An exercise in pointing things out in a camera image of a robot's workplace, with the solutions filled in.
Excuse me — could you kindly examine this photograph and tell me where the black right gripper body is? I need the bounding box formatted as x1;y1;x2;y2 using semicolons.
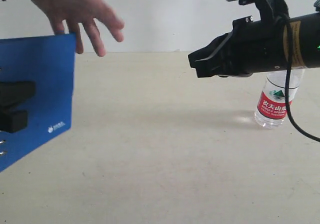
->
219;17;287;77

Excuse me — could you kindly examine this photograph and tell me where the blue ring binder notebook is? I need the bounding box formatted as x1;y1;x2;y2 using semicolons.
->
0;33;76;170

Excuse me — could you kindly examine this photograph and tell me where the clear water bottle red label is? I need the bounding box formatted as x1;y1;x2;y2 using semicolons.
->
254;68;306;130

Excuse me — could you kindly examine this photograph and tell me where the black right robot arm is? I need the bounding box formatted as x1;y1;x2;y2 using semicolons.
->
188;0;320;78

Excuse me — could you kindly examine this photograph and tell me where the person's open bare hand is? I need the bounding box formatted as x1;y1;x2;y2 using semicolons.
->
30;0;125;57

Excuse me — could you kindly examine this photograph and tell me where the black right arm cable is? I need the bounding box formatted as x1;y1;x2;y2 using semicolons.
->
279;12;320;143

